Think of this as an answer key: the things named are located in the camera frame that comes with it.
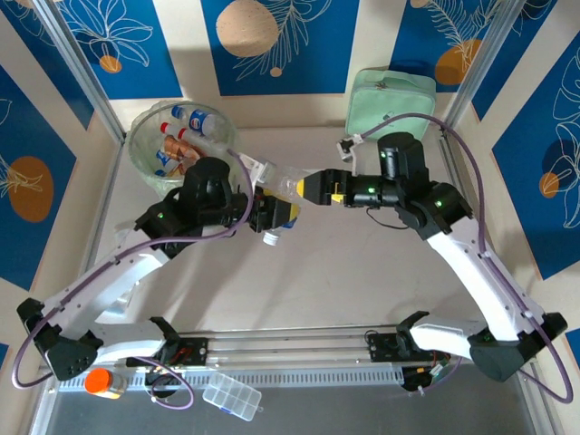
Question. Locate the red gold label bottle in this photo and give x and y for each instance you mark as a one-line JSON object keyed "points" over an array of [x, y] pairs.
{"points": [[176, 168]]}

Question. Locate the large clear plastic bottle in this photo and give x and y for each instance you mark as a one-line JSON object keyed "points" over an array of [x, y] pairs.
{"points": [[287, 183]]}

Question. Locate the clear red-print bottle red cap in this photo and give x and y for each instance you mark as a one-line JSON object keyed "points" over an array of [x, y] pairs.
{"points": [[204, 141]]}

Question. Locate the brown label drink bottle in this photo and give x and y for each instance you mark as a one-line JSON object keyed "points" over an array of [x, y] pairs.
{"points": [[176, 146]]}

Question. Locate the blue-capped bottle blue label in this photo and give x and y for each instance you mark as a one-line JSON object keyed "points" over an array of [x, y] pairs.
{"points": [[199, 121]]}

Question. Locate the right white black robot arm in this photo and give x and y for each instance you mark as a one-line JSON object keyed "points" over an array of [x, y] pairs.
{"points": [[476, 276]]}

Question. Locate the green mesh waste bin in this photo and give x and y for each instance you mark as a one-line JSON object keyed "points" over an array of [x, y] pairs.
{"points": [[149, 179]]}

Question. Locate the small clear zip bag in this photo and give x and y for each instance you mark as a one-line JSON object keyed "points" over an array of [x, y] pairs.
{"points": [[123, 235]]}

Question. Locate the mint green lunch bag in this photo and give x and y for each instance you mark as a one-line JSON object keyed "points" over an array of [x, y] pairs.
{"points": [[394, 95]]}

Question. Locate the clear plastic organizer box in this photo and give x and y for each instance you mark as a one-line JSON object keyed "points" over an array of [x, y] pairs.
{"points": [[231, 396]]}

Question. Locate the grey metal panel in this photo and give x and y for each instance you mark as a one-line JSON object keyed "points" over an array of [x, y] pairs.
{"points": [[362, 412]]}

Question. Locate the orange lid jar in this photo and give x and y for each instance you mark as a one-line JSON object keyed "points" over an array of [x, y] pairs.
{"points": [[102, 383]]}

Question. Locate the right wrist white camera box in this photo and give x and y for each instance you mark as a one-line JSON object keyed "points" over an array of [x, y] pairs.
{"points": [[346, 147]]}

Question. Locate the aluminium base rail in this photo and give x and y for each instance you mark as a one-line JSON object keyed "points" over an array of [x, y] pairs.
{"points": [[294, 346]]}

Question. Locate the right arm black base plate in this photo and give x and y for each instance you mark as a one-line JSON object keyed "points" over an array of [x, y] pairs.
{"points": [[380, 346]]}

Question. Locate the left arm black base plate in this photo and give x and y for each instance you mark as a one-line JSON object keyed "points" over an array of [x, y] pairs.
{"points": [[195, 351]]}

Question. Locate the aluminium frame post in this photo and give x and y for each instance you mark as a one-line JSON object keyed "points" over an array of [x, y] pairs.
{"points": [[84, 68], [482, 68]]}

